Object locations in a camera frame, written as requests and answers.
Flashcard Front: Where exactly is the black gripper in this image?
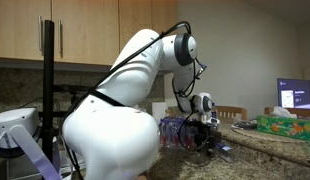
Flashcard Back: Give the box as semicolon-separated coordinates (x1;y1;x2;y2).
188;120;216;157

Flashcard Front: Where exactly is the shrink-wrapped water bottle pack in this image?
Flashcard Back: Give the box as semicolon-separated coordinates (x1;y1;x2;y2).
158;116;196;148

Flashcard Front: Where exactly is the round woven placemat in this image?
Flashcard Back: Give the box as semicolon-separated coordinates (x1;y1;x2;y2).
231;124;263;139

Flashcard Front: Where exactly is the white box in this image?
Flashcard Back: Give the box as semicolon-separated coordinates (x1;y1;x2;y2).
151;101;169;124

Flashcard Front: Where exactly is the green floral tissue box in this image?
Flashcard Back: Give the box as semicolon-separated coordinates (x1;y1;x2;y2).
256;105;310;143

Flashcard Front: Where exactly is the television screen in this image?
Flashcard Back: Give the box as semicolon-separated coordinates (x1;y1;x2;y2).
277;78;310;110

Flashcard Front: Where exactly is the wooden cabinet door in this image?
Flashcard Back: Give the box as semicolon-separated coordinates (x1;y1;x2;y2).
0;0;52;63
51;0;120;67
118;0;153;51
151;0;179;38

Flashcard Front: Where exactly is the wrist mounted camera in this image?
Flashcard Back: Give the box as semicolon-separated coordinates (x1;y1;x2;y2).
204;116;221;129

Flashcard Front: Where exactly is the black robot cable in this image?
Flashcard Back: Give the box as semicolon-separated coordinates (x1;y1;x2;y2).
61;20;209;180

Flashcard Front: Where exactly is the black camera stand pole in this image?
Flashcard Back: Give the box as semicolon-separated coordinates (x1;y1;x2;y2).
37;19;96;166

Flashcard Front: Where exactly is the metal cabinet handle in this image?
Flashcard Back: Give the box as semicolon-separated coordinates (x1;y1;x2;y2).
38;14;43;56
58;18;64;58

